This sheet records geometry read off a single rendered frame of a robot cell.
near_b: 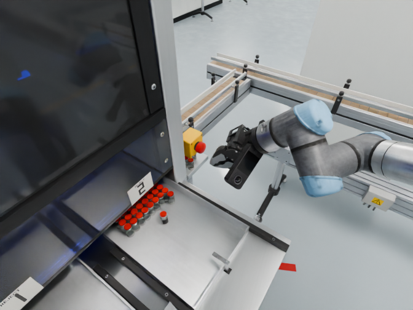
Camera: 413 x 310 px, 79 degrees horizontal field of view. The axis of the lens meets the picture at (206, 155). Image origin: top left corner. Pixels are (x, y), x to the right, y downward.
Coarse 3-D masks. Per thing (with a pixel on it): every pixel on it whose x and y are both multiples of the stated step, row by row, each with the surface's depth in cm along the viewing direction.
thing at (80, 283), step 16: (64, 272) 67; (80, 272) 67; (48, 288) 64; (64, 288) 64; (80, 288) 64; (96, 288) 64; (32, 304) 62; (48, 304) 62; (64, 304) 62; (80, 304) 62; (96, 304) 62; (112, 304) 62; (128, 304) 59
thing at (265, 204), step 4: (284, 176) 196; (284, 180) 202; (280, 184) 187; (268, 192) 184; (272, 192) 179; (276, 192) 179; (268, 196) 177; (272, 196) 178; (264, 200) 177; (268, 200) 176; (264, 204) 175; (268, 204) 176; (260, 208) 175; (264, 208) 174; (260, 212) 173; (256, 216) 179; (260, 216) 173; (256, 220) 176; (260, 220) 176
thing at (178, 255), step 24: (168, 216) 79; (192, 216) 79; (216, 216) 79; (120, 240) 73; (144, 240) 73; (168, 240) 73; (192, 240) 73; (216, 240) 73; (240, 240) 71; (144, 264) 69; (168, 264) 69; (192, 264) 69; (216, 264) 69; (168, 288) 62; (192, 288) 64
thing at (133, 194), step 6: (150, 174) 70; (144, 180) 69; (150, 180) 72; (144, 186) 71; (150, 186) 73; (132, 192) 67; (138, 192) 69; (144, 192) 72; (132, 198) 68; (138, 198) 70; (132, 204) 69
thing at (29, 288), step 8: (32, 280) 51; (24, 288) 50; (32, 288) 52; (40, 288) 54; (8, 296) 48; (24, 296) 51; (32, 296) 53; (0, 304) 47; (8, 304) 48; (16, 304) 50; (24, 304) 52
